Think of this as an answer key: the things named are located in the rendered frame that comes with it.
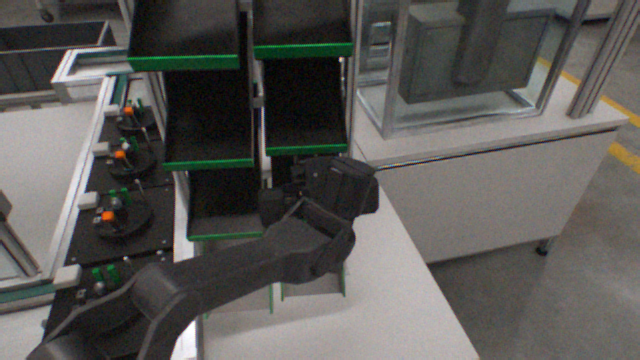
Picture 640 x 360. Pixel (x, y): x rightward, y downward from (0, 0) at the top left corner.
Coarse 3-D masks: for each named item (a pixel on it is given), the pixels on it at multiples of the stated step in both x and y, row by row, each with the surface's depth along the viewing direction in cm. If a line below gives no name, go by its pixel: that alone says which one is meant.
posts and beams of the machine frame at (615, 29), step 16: (624, 0) 137; (624, 16) 138; (608, 32) 144; (624, 32) 142; (608, 48) 145; (592, 64) 152; (608, 64) 150; (592, 80) 153; (576, 96) 160; (592, 96) 158; (576, 112) 162
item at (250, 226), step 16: (256, 96) 76; (256, 112) 75; (256, 128) 73; (256, 144) 80; (256, 160) 78; (192, 176) 75; (208, 176) 77; (224, 176) 77; (240, 176) 77; (256, 176) 77; (192, 192) 74; (208, 192) 75; (224, 192) 75; (240, 192) 76; (256, 192) 76; (192, 208) 73; (208, 208) 74; (224, 208) 74; (240, 208) 74; (256, 208) 74; (192, 224) 73; (208, 224) 73; (224, 224) 73; (240, 224) 73; (256, 224) 73; (192, 240) 71; (208, 240) 72
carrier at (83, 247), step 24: (96, 192) 111; (144, 192) 114; (168, 192) 114; (96, 216) 104; (120, 216) 102; (144, 216) 104; (168, 216) 107; (72, 240) 101; (96, 240) 100; (120, 240) 100; (144, 240) 100; (168, 240) 100; (72, 264) 95; (96, 264) 96
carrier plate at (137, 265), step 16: (160, 256) 97; (128, 272) 93; (64, 288) 90; (80, 288) 90; (64, 304) 87; (48, 320) 84; (144, 320) 84; (112, 336) 81; (128, 336) 81; (144, 336) 81; (112, 352) 79; (128, 352) 79
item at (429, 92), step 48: (384, 0) 135; (432, 0) 124; (528, 0) 133; (576, 0) 138; (384, 48) 141; (432, 48) 135; (528, 48) 145; (384, 96) 148; (432, 96) 147; (480, 96) 153; (528, 96) 159
